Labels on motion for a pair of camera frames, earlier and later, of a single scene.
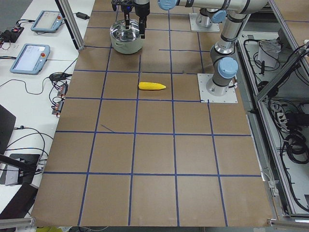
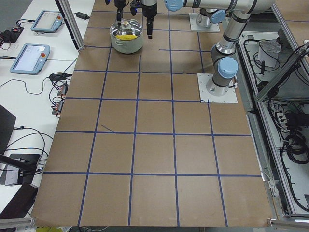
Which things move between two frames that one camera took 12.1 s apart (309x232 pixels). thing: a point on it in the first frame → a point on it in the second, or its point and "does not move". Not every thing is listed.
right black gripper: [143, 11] → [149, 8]
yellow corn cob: [150, 86] → [126, 37]
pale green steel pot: [127, 47] does not move
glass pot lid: [119, 31] does not move
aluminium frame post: [69, 16] does not move
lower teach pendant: [31, 59] does not move
